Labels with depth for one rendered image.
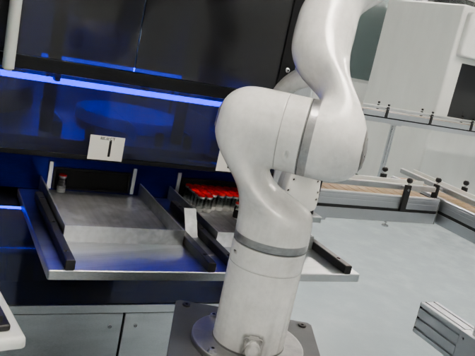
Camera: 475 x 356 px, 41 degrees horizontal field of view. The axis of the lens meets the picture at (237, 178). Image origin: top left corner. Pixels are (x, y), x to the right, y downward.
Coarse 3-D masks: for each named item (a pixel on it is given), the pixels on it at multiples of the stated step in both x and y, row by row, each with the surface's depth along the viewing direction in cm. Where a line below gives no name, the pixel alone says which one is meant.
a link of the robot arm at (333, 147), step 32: (320, 0) 104; (352, 0) 104; (384, 0) 114; (320, 32) 100; (352, 32) 104; (320, 64) 99; (320, 96) 101; (352, 96) 95; (320, 128) 92; (352, 128) 92; (320, 160) 93; (352, 160) 93
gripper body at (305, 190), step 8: (280, 176) 151; (288, 176) 148; (296, 176) 147; (280, 184) 150; (288, 184) 148; (296, 184) 148; (304, 184) 149; (312, 184) 150; (288, 192) 148; (296, 192) 149; (304, 192) 149; (312, 192) 151; (304, 200) 150; (312, 200) 151; (312, 208) 152
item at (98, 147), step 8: (96, 136) 151; (104, 136) 152; (96, 144) 152; (104, 144) 153; (112, 144) 154; (120, 144) 154; (88, 152) 152; (96, 152) 153; (104, 152) 153; (112, 152) 154; (120, 152) 155; (112, 160) 155; (120, 160) 156
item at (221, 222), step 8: (168, 192) 172; (176, 192) 167; (176, 200) 167; (184, 200) 162; (200, 216) 152; (208, 216) 164; (216, 216) 165; (224, 216) 167; (232, 216) 168; (208, 224) 148; (216, 224) 159; (224, 224) 160; (232, 224) 162; (216, 232) 144; (224, 232) 144; (232, 232) 145; (224, 240) 144; (232, 240) 145; (312, 240) 155
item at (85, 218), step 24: (48, 192) 146; (72, 192) 160; (144, 192) 164; (72, 216) 143; (96, 216) 146; (120, 216) 150; (144, 216) 153; (168, 216) 148; (72, 240) 129; (96, 240) 131; (120, 240) 134; (144, 240) 136; (168, 240) 138
